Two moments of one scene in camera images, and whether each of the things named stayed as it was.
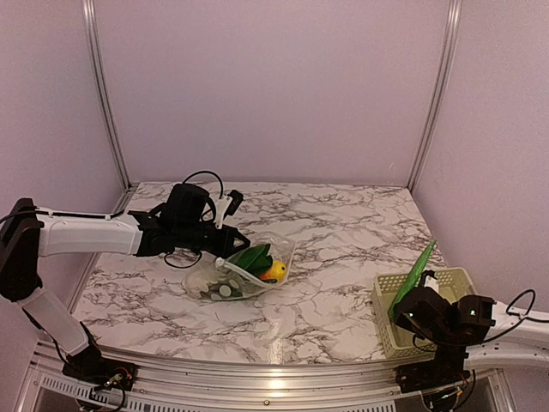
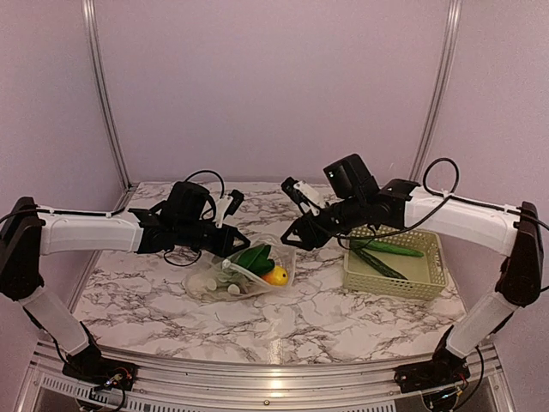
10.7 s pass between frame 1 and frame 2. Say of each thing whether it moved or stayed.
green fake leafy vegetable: stayed
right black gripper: moved
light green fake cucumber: moved
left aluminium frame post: stayed
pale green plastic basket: moved
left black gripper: stayed
